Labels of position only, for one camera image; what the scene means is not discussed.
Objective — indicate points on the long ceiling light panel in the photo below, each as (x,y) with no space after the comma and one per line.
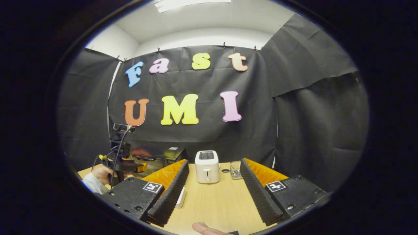
(183,4)

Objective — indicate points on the small white plate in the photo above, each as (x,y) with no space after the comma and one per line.
(181,199)

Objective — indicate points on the white toaster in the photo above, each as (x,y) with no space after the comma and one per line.
(207,169)

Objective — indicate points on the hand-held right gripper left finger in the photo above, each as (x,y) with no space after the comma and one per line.
(169,199)

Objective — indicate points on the black electric oven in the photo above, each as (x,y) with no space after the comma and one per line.
(163,152)

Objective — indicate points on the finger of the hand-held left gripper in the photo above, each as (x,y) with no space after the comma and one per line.
(142,167)

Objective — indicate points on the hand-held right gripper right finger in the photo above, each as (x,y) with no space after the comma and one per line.
(258,195)

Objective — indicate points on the black backdrop cloth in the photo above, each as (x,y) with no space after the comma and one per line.
(310,130)

